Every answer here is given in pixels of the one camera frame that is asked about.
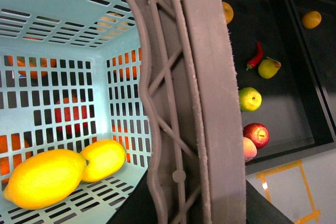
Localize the yellow green pear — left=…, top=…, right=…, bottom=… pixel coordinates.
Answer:
left=258, top=57, right=281, bottom=79

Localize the orange persimmon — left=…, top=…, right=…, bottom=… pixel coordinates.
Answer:
left=4, top=55, right=57, bottom=80

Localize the golden pear right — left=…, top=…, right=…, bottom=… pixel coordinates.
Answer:
left=222, top=2, right=234, bottom=24

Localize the green apple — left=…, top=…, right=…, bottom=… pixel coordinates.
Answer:
left=238, top=87, right=262, bottom=112

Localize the red chili pepper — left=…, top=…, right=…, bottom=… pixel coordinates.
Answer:
left=246, top=42, right=264, bottom=71

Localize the black shelf tray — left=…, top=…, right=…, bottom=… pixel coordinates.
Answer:
left=223, top=0, right=335, bottom=170

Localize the red apple left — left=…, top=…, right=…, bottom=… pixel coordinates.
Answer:
left=54, top=96, right=88, bottom=135

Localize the red apple front right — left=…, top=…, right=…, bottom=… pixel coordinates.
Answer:
left=243, top=123, right=270, bottom=149

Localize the yellow lemon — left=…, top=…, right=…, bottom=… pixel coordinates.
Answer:
left=80, top=139, right=126, bottom=183
left=4, top=149, right=88, bottom=210

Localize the red apple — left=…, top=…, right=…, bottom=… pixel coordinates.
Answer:
left=243, top=123, right=270, bottom=149
left=54, top=96, right=88, bottom=135

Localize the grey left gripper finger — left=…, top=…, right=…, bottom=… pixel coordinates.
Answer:
left=127, top=0, right=246, bottom=223

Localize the orange in neighbouring tray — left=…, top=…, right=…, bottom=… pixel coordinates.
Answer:
left=301, top=11, right=322, bottom=29

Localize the light blue basket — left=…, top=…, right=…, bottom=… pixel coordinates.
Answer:
left=1, top=0, right=157, bottom=223

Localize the pink white peach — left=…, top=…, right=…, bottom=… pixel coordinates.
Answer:
left=243, top=137, right=257, bottom=161

